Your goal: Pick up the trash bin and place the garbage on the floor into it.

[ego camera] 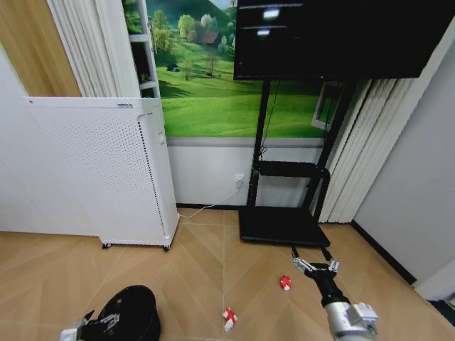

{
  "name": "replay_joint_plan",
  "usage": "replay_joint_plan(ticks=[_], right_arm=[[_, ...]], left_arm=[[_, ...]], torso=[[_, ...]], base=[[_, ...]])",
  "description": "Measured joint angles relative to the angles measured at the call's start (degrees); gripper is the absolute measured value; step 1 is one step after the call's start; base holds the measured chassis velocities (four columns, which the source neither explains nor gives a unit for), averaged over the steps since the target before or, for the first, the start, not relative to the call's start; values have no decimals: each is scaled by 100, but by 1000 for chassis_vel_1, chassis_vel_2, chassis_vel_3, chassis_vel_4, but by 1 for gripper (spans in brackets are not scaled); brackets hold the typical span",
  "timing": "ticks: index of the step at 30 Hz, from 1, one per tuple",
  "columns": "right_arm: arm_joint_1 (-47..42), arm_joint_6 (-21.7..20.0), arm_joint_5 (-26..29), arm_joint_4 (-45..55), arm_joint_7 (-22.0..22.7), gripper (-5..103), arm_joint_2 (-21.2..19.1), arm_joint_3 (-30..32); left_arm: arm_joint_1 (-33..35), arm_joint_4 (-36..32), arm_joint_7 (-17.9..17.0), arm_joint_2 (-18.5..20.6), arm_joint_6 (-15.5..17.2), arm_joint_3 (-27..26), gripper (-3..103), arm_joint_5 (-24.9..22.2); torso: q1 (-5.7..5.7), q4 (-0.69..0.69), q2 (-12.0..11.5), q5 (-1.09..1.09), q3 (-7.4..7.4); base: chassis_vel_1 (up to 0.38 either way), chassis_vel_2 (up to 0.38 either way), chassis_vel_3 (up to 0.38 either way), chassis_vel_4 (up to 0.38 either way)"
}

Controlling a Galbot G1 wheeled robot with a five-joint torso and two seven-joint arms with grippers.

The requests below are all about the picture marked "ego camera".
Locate white perforated air purifier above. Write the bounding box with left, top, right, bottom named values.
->
left=26, top=96, right=181, bottom=252

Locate black round trash bin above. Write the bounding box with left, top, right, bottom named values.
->
left=85, top=285, right=161, bottom=341

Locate black television cable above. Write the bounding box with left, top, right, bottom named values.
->
left=258, top=80, right=282, bottom=158

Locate white shelf frame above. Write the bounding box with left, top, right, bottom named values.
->
left=128, top=0, right=161, bottom=99

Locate white power cable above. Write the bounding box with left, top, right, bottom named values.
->
left=176, top=180, right=243, bottom=220

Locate green landscape wall mural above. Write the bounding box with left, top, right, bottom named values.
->
left=122, top=0, right=356, bottom=139

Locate white pleated curtain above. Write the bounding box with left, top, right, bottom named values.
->
left=45, top=0, right=141, bottom=98
left=318, top=77, right=415, bottom=224

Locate black television floor stand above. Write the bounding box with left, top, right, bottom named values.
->
left=238, top=79, right=352, bottom=249

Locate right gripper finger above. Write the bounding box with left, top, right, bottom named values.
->
left=321, top=247, right=341, bottom=274
left=290, top=247, right=311, bottom=274

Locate black television screen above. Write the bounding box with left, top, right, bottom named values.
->
left=232, top=0, right=455, bottom=81

